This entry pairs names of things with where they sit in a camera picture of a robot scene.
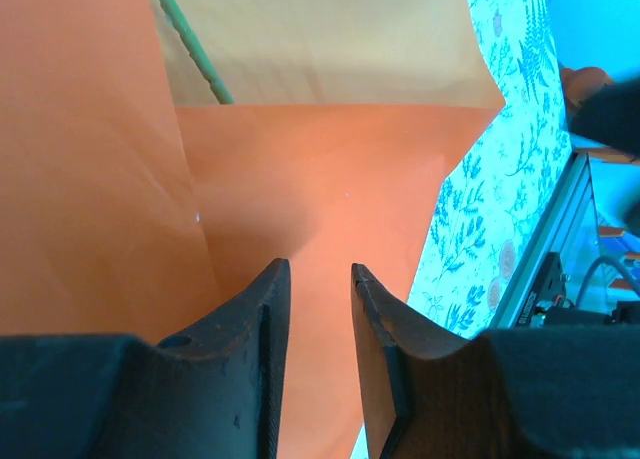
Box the grey floral tablecloth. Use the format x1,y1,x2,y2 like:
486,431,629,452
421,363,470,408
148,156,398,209
349,0,574,459

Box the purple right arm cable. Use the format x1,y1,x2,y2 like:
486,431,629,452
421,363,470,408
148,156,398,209
579,256,640,303

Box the aluminium mounting rails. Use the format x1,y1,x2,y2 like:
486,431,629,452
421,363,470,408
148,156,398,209
492,151,601,330

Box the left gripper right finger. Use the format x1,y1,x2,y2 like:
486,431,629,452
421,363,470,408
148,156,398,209
350,263,532,459

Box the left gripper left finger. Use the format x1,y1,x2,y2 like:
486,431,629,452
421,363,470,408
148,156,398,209
92,257,292,459

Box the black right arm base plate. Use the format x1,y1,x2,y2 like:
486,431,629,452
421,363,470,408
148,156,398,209
514,251,571,330

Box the orange wrapping paper sheet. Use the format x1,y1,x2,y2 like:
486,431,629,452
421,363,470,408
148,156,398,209
0,0,506,459

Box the pink rose artificial stem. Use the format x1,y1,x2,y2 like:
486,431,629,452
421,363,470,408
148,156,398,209
144,0,236,106

